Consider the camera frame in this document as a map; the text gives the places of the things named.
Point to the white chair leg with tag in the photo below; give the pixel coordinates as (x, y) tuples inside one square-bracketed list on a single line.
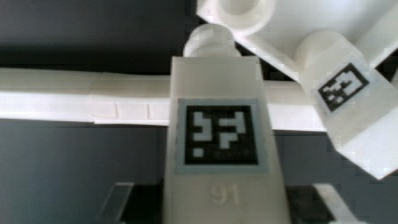
[(354, 98)]

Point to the white chair seat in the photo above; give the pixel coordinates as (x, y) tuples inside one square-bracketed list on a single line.
[(271, 24)]

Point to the white U-shaped fence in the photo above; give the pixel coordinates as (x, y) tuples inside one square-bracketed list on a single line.
[(111, 98)]

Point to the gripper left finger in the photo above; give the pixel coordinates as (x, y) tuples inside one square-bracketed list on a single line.
[(114, 206)]

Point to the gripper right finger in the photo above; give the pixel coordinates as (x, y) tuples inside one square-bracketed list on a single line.
[(336, 205)]

